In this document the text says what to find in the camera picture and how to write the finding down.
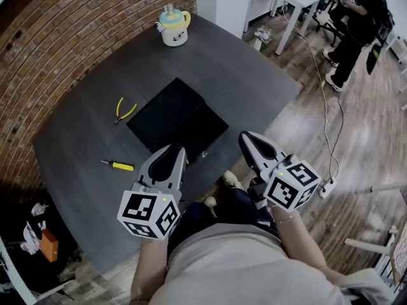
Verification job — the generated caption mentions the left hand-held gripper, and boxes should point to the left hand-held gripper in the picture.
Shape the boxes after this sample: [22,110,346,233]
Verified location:
[116,143,188,241]

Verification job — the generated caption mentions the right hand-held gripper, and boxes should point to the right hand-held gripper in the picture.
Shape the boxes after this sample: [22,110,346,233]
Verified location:
[238,130,322,214]

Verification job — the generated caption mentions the black box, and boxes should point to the black box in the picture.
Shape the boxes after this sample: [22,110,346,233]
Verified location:
[126,77,230,164]

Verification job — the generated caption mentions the person's left forearm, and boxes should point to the person's left forearm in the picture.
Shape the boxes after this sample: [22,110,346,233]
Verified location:
[129,236,170,302]

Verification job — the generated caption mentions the person's right forearm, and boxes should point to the person's right forearm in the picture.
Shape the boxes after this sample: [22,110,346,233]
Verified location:
[269,205,346,287]

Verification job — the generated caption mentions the orange box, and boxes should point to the orange box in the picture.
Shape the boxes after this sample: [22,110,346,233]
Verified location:
[40,228,60,263]

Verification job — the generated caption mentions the white power strip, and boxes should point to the white power strip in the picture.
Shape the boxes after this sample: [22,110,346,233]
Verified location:
[319,177,338,199]

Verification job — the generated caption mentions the person's dark trousers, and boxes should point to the person's dark trousers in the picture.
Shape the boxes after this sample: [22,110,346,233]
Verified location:
[167,185,282,259]

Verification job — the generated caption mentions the person's beige shoe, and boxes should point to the person's beige shoe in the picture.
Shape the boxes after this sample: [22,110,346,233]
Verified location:
[221,170,244,191]
[202,196,218,218]

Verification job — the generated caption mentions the person's beige shirt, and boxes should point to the person's beige shirt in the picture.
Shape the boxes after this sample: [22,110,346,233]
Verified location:
[148,223,395,305]

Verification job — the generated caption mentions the white pole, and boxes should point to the white pole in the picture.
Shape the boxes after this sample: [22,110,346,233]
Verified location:
[354,182,407,196]

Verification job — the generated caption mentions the crumpled white paper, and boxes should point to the crumpled white paper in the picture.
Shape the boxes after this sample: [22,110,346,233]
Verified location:
[20,201,49,255]

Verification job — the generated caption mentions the white vase with flowers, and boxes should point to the white vase with flowers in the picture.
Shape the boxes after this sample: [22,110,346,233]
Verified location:
[253,25,273,52]

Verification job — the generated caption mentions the black office chair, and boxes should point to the black office chair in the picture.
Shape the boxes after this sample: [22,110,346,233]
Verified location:
[365,10,396,76]

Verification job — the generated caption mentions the thin wrist bracelet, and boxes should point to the thin wrist bracelet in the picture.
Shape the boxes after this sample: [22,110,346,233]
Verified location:
[272,213,301,225]

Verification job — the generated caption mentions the yellow-handled screwdriver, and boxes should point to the yellow-handled screwdriver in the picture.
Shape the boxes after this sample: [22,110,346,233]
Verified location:
[100,159,135,172]

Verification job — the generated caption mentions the yellow-handled pliers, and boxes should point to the yellow-handled pliers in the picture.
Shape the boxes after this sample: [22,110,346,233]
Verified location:
[112,97,138,127]

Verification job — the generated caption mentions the long floor cable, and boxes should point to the long floor cable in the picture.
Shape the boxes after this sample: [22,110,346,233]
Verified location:
[282,4,340,184]

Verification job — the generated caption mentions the white wooden frame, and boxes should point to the white wooden frame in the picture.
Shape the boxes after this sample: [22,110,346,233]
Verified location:
[344,226,407,287]

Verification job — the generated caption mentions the white mug with yellow handle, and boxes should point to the white mug with yellow handle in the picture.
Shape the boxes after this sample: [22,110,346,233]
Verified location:
[155,4,192,47]

